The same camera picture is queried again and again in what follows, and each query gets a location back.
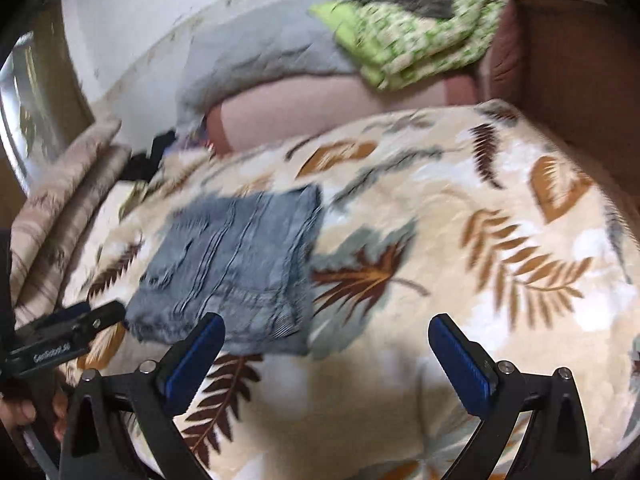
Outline green patterned folded cloth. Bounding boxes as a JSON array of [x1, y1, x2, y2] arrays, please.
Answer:
[[308, 0, 507, 92]]

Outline grey cloth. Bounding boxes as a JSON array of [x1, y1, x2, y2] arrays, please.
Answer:
[[176, 0, 362, 128]]

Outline shiny metal object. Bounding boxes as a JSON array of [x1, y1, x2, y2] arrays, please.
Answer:
[[0, 30, 57, 163]]

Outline pink cushion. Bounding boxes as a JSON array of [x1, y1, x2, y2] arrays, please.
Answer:
[[206, 67, 493, 157]]

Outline person's left hand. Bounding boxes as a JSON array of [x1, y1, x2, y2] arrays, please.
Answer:
[[0, 385, 69, 442]]

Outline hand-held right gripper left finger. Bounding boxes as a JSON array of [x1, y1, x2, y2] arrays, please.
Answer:
[[59, 312, 227, 480]]

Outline brown sofa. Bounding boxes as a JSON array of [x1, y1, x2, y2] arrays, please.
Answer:
[[467, 0, 640, 196]]

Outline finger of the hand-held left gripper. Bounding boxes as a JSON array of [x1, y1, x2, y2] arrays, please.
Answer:
[[79, 301, 127, 339], [20, 302, 92, 336]]

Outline black object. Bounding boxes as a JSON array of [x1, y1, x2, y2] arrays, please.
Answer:
[[120, 130, 179, 182]]

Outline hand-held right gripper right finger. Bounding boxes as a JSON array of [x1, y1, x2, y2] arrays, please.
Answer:
[[428, 312, 599, 480]]

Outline grey-blue denim pants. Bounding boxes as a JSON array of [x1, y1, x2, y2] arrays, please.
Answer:
[[124, 183, 325, 357]]

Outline beige leaf printed blanket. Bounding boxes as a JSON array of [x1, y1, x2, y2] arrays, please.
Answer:
[[57, 99, 640, 480]]

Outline striped beige cushion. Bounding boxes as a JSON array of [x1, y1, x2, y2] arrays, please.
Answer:
[[9, 116, 132, 311]]

